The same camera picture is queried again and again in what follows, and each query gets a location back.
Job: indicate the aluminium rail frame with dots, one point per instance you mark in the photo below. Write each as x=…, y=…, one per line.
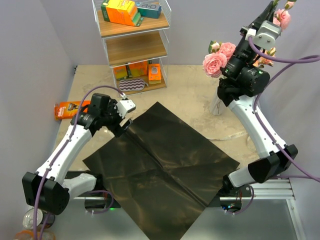
x=272, y=214

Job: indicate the black wrapping paper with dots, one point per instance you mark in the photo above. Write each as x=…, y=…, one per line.
x=162, y=172

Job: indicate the orange razor package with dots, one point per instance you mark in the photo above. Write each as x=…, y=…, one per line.
x=68, y=109

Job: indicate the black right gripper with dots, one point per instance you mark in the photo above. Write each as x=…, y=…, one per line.
x=267, y=15

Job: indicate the orange sponge box top shelf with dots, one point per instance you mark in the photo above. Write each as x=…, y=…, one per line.
x=124, y=12

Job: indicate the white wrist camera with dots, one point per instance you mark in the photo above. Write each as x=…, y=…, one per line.
x=124, y=107
x=265, y=37

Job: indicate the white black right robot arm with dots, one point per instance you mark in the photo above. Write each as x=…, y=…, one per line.
x=239, y=88

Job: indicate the orange sponge pack right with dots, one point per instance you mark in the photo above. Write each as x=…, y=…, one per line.
x=154, y=73

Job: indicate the white rose stem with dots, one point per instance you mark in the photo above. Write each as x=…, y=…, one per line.
x=275, y=3

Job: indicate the orange sponge pack left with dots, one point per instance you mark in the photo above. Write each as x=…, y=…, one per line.
x=120, y=72

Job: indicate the metal tin can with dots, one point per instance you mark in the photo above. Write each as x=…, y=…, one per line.
x=41, y=216

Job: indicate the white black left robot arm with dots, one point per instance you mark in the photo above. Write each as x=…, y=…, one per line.
x=48, y=188

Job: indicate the white wire wooden shelf rack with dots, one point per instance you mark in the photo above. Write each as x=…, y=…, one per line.
x=124, y=44

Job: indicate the large pink rose stem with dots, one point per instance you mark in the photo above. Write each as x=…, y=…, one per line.
x=219, y=53

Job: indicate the teal box top shelf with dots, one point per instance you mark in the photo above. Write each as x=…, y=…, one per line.
x=149, y=10

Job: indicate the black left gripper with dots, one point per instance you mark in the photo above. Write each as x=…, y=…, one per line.
x=116, y=129

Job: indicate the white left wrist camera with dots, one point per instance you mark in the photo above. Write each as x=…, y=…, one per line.
x=124, y=107

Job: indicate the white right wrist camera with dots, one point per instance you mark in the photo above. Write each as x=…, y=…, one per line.
x=265, y=37

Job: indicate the orange plastic container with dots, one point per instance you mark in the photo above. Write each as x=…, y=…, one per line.
x=28, y=235

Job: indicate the orange sponge pack middle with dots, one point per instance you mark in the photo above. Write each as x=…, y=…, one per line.
x=138, y=69

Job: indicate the orange sponge pack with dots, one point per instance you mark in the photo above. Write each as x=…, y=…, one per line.
x=120, y=72
x=154, y=73
x=138, y=69

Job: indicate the small pink rose stem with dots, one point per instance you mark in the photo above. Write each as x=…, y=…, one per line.
x=282, y=17

